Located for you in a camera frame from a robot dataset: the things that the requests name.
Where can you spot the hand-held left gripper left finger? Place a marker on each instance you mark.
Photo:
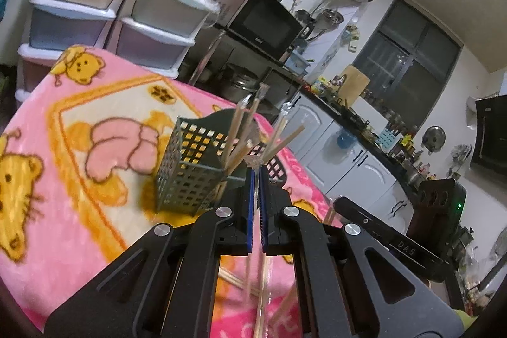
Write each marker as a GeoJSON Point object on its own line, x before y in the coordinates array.
{"type": "Point", "coordinates": [249, 211]}

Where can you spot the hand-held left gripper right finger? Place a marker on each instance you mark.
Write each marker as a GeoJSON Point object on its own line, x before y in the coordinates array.
{"type": "Point", "coordinates": [264, 219]}

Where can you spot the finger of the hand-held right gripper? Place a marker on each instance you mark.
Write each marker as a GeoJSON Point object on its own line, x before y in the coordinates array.
{"type": "Point", "coordinates": [368, 221]}

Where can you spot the plastic chopstick pair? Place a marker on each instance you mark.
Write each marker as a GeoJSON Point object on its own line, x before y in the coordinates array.
{"type": "Point", "coordinates": [257, 203]}

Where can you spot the light bamboo chopstick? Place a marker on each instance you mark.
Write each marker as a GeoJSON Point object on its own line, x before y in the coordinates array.
{"type": "Point", "coordinates": [235, 132]}
{"type": "Point", "coordinates": [247, 120]}
{"type": "Point", "coordinates": [285, 142]}
{"type": "Point", "coordinates": [277, 132]}
{"type": "Point", "coordinates": [242, 154]}

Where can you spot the pile of wooden chopsticks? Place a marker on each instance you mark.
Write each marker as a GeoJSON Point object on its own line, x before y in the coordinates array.
{"type": "Point", "coordinates": [233, 278]}

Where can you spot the green plastic utensil holder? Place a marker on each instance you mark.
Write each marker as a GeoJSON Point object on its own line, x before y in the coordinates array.
{"type": "Point", "coordinates": [186, 171]}

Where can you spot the white kitchen cabinet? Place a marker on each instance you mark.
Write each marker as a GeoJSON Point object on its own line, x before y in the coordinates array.
{"type": "Point", "coordinates": [348, 163]}

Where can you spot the round metal lid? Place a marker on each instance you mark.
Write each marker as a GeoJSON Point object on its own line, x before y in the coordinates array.
{"type": "Point", "coordinates": [433, 139]}

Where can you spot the black range hood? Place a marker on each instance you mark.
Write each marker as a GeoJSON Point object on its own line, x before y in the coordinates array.
{"type": "Point", "coordinates": [491, 132]}

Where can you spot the large metal pot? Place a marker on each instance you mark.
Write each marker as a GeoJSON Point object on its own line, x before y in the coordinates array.
{"type": "Point", "coordinates": [241, 78]}

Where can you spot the wooden cutting board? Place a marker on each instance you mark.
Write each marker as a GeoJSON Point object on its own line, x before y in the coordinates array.
{"type": "Point", "coordinates": [354, 82]}

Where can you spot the light blue storage box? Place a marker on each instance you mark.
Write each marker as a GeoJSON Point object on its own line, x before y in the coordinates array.
{"type": "Point", "coordinates": [296, 63]}

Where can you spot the metal storage rack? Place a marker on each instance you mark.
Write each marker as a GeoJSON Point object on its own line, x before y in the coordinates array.
{"type": "Point", "coordinates": [206, 57]}

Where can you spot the dark framed window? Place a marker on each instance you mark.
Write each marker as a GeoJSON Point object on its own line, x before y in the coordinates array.
{"type": "Point", "coordinates": [408, 61]}

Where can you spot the pink printed blanket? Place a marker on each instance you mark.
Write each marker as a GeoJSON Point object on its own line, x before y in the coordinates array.
{"type": "Point", "coordinates": [79, 203]}

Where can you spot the black microwave oven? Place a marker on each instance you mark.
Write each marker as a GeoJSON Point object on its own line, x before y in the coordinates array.
{"type": "Point", "coordinates": [261, 23]}

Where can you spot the steel cooking pot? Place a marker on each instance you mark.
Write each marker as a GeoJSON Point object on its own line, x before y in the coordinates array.
{"type": "Point", "coordinates": [329, 20]}

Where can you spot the white plastic drawer cabinet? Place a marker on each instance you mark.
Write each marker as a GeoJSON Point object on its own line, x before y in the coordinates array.
{"type": "Point", "coordinates": [75, 5]}
{"type": "Point", "coordinates": [166, 13]}

